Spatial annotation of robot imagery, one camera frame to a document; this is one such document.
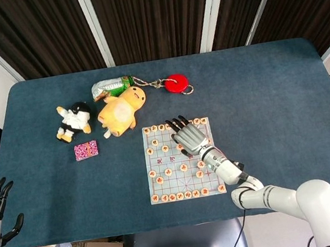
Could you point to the paper xiangqi board sheet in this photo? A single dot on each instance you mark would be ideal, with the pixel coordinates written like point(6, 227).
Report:
point(170, 159)

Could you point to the yellow duck plush toy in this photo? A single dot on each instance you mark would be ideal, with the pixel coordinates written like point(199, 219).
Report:
point(120, 112)

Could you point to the red round disc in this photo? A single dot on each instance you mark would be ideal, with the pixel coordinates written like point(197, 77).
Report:
point(176, 82)

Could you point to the pink patterned small box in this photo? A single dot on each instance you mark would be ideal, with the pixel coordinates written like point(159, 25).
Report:
point(86, 150)

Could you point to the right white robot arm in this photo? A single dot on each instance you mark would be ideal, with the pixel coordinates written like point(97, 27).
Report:
point(273, 195)

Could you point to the black white penguin plush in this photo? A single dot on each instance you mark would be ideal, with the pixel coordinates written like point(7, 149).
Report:
point(74, 121)

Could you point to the grey blue chair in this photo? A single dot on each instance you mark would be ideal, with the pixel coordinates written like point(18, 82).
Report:
point(185, 243)

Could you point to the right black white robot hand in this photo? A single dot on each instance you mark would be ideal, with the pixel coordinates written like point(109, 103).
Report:
point(190, 140)

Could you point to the silver green snack bag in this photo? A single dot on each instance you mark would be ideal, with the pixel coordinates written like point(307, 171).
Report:
point(106, 87)

